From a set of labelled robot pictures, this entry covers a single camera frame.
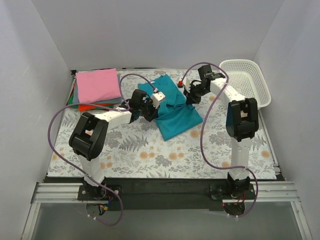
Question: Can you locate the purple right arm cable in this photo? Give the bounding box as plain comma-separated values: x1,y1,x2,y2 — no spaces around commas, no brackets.
181,61,259,218

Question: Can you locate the aluminium front frame rail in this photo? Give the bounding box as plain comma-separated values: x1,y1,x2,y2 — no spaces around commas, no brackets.
21,178,312,240

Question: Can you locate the green folded t-shirt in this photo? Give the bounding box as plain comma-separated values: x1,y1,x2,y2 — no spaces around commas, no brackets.
67,93,78,109

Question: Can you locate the white perforated plastic basket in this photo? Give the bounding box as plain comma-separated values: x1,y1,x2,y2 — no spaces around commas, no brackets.
219,59,272,109

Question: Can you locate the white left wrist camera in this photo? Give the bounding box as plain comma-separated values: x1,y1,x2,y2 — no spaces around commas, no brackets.
150,91,166,109

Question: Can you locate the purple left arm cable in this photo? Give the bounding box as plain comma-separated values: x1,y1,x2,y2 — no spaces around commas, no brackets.
48,73,158,227

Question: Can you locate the red folded t-shirt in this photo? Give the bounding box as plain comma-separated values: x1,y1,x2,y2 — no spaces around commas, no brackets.
66,83,79,105

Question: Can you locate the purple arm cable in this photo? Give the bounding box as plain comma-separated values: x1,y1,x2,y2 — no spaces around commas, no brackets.
181,61,259,218
48,73,158,227

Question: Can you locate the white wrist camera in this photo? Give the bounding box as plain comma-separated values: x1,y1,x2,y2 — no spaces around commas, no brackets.
150,91,166,109
176,77,191,93

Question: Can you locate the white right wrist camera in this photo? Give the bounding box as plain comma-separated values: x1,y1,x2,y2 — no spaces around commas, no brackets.
176,77,191,93

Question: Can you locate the teal t-shirt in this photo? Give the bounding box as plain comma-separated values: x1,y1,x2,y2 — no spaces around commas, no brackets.
151,74,203,141

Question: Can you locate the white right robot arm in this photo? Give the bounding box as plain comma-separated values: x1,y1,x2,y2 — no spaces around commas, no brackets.
177,62,259,199

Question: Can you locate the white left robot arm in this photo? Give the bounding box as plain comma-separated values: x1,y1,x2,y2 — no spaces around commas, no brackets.
69,89,166,200

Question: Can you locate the pink folded t-shirt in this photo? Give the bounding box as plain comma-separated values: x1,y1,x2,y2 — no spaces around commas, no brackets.
75,68,121,104

